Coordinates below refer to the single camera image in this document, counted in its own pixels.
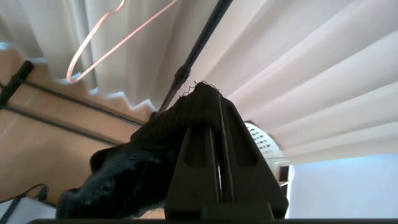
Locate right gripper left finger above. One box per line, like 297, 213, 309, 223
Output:
164, 126, 221, 218

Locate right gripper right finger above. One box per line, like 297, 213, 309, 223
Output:
219, 95, 289, 218

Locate black shorts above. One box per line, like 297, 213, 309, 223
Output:
55, 80, 224, 220

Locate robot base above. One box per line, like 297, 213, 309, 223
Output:
0, 197, 57, 224

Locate white laundry basket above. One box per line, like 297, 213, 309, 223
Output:
244, 121, 295, 187

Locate black clothes rack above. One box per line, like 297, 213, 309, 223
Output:
0, 0, 234, 147

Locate pink clothes hanger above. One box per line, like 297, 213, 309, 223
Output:
66, 0, 180, 84

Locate beige curtain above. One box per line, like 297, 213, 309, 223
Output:
0, 0, 398, 164

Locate black cable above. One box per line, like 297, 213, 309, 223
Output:
17, 183, 50, 203

